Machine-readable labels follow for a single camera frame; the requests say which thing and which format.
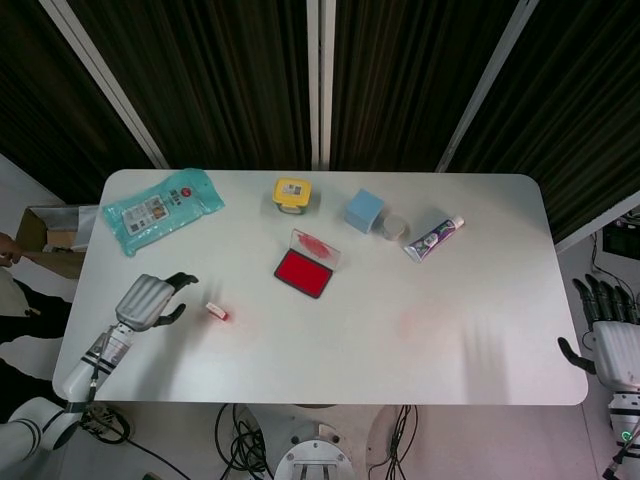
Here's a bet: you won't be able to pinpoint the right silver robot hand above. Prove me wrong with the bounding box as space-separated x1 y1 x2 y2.
557 273 640 392

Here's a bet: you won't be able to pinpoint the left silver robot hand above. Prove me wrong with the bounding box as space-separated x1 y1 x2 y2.
114 272 200 332

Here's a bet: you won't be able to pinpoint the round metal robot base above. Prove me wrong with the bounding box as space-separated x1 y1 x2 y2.
273 419 355 480

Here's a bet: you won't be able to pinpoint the person's bare hand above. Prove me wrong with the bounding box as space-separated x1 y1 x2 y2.
0 232 22 267

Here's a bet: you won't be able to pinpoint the teal wet wipes pack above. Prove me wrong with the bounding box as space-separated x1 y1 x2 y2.
102 167 226 259

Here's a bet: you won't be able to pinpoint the person's black trousers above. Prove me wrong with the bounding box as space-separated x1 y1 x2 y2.
0 277 75 347

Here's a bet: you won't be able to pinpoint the black electronic device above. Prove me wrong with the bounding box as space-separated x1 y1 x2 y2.
602 219 640 259

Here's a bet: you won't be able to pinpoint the black white sneaker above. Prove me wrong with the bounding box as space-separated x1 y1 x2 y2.
82 403 132 445

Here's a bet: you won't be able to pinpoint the brown cardboard box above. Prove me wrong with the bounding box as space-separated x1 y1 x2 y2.
14 204 99 280

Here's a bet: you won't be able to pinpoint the red ink pad clear lid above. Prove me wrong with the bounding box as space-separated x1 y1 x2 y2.
272 226 345 300

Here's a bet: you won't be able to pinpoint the yellow lid container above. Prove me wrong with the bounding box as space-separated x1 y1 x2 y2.
271 177 314 217

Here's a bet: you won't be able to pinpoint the purple white toothpaste tube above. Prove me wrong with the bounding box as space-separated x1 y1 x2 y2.
403 215 466 264

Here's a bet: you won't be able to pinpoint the light blue cube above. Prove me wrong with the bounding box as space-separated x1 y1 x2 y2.
343 187 386 234

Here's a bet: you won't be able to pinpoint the small round grey tin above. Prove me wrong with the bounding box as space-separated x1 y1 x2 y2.
380 213 410 241

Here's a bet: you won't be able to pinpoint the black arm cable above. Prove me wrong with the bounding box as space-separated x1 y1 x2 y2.
124 437 189 480

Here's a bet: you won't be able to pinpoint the black floor cable bundle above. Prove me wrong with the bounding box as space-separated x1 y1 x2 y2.
367 403 419 480
214 403 275 480

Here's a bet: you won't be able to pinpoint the white frame post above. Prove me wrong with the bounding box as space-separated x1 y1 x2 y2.
39 0 169 170
435 0 541 174
306 0 337 170

